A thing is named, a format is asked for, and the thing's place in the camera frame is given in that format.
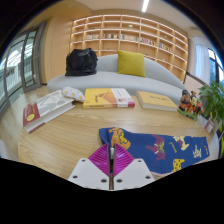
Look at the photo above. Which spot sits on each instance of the white orange-spotted pouch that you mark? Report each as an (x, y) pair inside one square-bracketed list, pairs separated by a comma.
[(74, 94)]

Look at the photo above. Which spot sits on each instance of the yellow cushion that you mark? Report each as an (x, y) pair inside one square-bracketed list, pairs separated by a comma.
[(131, 63)]

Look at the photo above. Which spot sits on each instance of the white sheer curtain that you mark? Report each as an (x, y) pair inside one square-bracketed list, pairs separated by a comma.
[(201, 63)]

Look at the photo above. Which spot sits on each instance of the grey-framed glass door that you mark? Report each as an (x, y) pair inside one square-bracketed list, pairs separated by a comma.
[(31, 63)]

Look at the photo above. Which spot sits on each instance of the small white red-labelled cup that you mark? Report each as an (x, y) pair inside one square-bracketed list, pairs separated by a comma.
[(209, 126)]

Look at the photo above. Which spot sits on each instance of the yellow and orange book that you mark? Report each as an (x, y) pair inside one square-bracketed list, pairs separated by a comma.
[(106, 97)]

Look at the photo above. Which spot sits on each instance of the long ceiling light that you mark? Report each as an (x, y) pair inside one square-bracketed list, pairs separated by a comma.
[(145, 6)]

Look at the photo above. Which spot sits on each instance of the red and white book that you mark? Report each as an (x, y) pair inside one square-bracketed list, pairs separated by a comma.
[(46, 110)]

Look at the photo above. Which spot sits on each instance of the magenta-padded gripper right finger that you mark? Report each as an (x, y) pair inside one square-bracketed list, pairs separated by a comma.
[(133, 173)]

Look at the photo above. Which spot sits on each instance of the dark-framed window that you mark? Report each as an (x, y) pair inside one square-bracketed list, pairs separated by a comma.
[(215, 66)]

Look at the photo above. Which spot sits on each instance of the black bag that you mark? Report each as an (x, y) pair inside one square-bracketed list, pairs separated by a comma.
[(81, 62)]

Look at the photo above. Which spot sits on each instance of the green leafy potted plant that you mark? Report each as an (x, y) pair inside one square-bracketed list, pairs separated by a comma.
[(215, 100)]

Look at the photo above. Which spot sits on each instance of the grey curved sofa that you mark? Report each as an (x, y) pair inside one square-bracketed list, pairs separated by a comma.
[(100, 80)]

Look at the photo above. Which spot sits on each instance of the blue printed towel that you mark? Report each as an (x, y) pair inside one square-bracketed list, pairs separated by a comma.
[(150, 150)]

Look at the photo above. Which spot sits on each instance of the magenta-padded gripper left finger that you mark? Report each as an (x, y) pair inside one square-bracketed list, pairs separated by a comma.
[(86, 173)]

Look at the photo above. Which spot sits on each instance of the colourful three-figure figurine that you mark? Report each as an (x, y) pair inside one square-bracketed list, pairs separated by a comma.
[(189, 105)]

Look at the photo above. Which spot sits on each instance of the wooden wall shelf unit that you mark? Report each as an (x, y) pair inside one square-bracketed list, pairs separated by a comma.
[(133, 33)]

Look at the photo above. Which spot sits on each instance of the plain yellow book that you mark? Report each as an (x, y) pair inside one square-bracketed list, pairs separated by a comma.
[(155, 100)]

